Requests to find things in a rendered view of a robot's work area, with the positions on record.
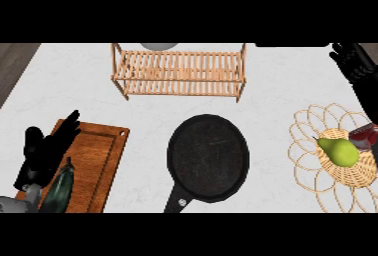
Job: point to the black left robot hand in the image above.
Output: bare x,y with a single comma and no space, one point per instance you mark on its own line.
42,156

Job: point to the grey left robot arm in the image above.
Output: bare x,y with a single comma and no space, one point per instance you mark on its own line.
17,204

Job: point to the black frying pan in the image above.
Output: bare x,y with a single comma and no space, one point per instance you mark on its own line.
209,156

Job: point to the wooden tiered shelf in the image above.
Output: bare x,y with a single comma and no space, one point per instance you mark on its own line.
178,68

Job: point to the grey round object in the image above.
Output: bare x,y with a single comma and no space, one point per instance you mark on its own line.
159,46

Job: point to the green pear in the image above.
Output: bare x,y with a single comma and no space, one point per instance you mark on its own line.
340,152

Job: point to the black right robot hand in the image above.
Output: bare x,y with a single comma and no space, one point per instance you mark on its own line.
363,73

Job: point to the dark green zucchini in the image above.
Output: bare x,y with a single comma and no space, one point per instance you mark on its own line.
60,190

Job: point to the wooden cutting board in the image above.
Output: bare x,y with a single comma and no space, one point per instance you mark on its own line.
97,160

